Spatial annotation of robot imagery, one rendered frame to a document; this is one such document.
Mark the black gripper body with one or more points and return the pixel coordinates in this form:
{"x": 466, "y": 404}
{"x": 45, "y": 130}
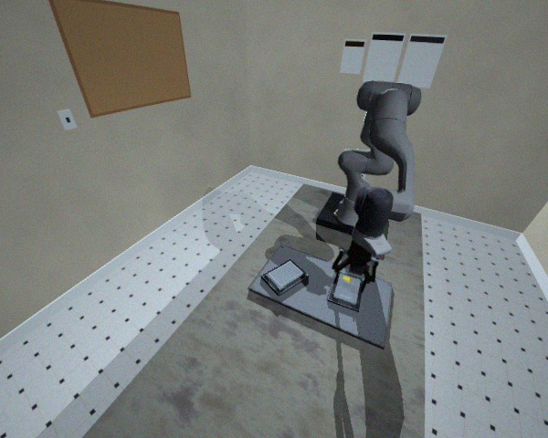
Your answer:
{"x": 359, "y": 252}

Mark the clear rectangular plastic lid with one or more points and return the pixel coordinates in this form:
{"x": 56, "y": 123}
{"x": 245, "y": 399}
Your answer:
{"x": 347, "y": 289}

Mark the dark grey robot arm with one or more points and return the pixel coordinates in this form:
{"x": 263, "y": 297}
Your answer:
{"x": 388, "y": 142}

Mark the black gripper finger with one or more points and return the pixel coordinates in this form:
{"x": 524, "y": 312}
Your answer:
{"x": 368, "y": 278}
{"x": 337, "y": 268}

